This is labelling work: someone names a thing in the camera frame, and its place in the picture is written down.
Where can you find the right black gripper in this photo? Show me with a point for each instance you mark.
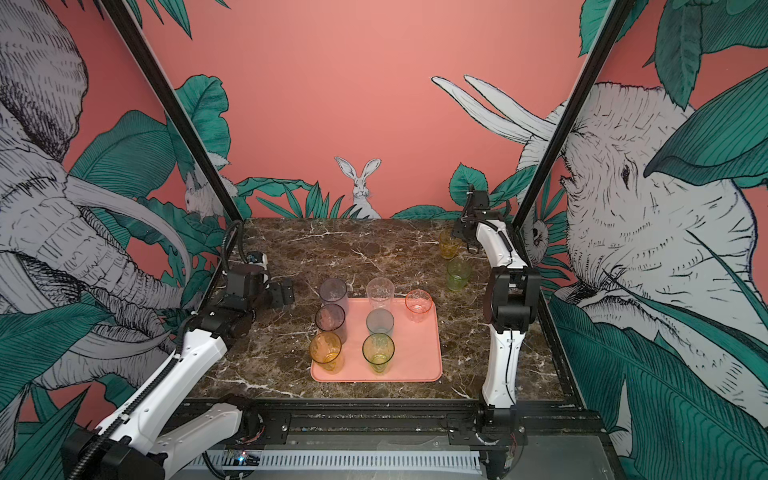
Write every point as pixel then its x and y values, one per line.
pixel 461 227

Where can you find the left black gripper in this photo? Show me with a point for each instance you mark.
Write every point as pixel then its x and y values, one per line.
pixel 278 299

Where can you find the yellow short tumbler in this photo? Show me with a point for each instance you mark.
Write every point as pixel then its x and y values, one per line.
pixel 449 245

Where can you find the blue-grey clear tumbler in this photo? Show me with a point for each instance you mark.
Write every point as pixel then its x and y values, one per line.
pixel 334 291

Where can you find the dark smoky tumbler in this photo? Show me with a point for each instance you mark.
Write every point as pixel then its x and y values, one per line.
pixel 331 318

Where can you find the amber yellow tumbler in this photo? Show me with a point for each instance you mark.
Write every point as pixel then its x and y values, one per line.
pixel 326 352

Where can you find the pink clear tumbler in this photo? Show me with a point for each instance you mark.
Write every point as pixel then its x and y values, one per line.
pixel 419 304

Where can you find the clear colourless tumbler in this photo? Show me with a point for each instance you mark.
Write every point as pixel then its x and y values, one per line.
pixel 380 293

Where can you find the teal frosted tumbler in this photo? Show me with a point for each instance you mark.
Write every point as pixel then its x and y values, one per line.
pixel 380 320

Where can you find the light green tumbler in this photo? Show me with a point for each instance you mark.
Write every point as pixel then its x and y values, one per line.
pixel 378 350

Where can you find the pink plastic tray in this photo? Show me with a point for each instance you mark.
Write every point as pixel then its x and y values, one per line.
pixel 417 356

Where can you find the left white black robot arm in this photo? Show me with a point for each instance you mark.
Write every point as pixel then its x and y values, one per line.
pixel 128 444

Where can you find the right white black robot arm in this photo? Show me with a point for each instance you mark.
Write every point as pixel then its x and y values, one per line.
pixel 510 302

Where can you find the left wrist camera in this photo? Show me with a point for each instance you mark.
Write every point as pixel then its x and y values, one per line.
pixel 257 258

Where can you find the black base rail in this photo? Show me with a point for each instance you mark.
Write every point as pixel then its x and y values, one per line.
pixel 463 422

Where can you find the right black frame post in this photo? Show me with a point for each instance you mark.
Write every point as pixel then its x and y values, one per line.
pixel 616 17

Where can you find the black frame post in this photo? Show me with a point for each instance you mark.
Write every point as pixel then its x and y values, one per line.
pixel 125 24
pixel 616 17

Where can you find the white slotted cable duct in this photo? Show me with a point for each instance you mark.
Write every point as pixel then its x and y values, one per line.
pixel 436 461

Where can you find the left black frame post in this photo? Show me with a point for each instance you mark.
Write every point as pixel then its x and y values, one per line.
pixel 125 24

